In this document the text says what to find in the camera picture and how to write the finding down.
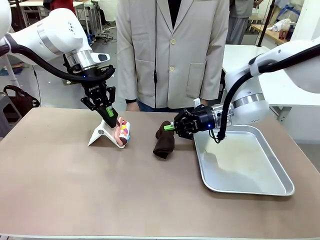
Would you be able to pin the black wristband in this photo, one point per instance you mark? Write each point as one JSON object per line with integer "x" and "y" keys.
{"x": 130, "y": 101}

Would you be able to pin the pink patterned lint roller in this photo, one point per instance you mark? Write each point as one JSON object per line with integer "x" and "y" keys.
{"x": 123, "y": 133}

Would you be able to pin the dark bottle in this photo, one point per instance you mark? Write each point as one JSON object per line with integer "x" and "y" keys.
{"x": 291, "y": 31}

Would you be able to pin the person's left hand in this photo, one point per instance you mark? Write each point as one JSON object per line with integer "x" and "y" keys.
{"x": 205, "y": 103}

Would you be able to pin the small white side table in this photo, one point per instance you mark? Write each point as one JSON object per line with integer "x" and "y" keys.
{"x": 11, "y": 70}

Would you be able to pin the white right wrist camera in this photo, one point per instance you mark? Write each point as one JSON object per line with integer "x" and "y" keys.
{"x": 196, "y": 102}

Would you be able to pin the silver metal tray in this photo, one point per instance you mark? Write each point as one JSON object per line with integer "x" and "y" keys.
{"x": 240, "y": 170}

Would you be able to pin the white background desk frame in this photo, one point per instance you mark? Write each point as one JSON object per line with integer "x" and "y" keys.
{"x": 96, "y": 20}

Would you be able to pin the person's right hand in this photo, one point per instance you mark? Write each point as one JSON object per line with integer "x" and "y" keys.
{"x": 132, "y": 107}

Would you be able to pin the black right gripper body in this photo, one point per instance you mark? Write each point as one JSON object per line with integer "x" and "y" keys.
{"x": 202, "y": 120}

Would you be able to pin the wooden background desk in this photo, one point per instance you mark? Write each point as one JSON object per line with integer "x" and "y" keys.
{"x": 270, "y": 33}

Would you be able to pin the dark brown cloth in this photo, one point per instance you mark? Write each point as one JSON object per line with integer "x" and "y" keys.
{"x": 163, "y": 145}

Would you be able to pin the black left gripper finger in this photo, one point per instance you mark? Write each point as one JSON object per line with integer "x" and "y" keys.
{"x": 111, "y": 96}
{"x": 110, "y": 120}

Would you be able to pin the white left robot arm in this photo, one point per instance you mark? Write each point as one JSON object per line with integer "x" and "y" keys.
{"x": 57, "y": 32}

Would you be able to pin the black shirt of person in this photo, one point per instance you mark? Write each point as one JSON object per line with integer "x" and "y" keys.
{"x": 173, "y": 12}

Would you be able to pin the person in grey clothes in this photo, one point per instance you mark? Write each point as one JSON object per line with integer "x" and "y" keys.
{"x": 238, "y": 22}

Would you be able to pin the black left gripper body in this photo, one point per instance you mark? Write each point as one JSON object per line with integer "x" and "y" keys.
{"x": 95, "y": 88}

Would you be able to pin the white plastic bag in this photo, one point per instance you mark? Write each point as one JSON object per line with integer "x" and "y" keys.
{"x": 281, "y": 25}

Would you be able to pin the white folded stand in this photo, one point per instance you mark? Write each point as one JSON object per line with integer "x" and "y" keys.
{"x": 100, "y": 136}

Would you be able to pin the black vertical pole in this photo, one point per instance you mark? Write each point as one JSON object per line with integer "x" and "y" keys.
{"x": 265, "y": 22}

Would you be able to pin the person in beige jacket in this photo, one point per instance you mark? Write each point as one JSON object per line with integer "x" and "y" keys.
{"x": 190, "y": 62}

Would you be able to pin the person in red vest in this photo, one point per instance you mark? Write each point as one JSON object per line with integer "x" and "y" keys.
{"x": 60, "y": 3}

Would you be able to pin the brown drink cup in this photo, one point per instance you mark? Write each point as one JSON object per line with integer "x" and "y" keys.
{"x": 282, "y": 34}

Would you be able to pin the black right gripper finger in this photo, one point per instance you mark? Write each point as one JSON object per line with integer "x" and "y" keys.
{"x": 185, "y": 118}
{"x": 186, "y": 132}

